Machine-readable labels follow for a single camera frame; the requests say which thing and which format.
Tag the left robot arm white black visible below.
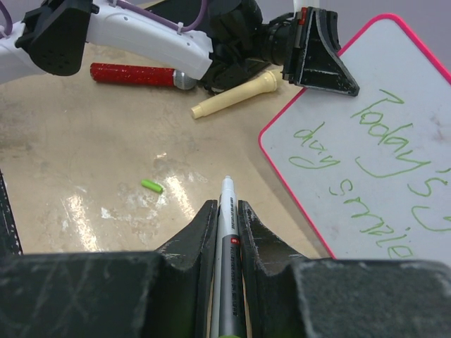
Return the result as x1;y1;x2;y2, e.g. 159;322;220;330
1;1;359;96

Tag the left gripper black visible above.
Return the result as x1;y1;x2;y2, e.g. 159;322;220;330
260;7;359;96

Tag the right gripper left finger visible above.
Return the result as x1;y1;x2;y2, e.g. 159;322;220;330
154;200;218;337

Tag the cream toy microphone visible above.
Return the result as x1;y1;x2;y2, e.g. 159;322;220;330
191;70;283;120

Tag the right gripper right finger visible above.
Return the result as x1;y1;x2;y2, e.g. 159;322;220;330
237;200;304;337

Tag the green marker cap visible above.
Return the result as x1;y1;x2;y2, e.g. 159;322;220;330
141;180;163;194

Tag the pink framed whiteboard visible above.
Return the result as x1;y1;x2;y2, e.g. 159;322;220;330
259;13;450;264

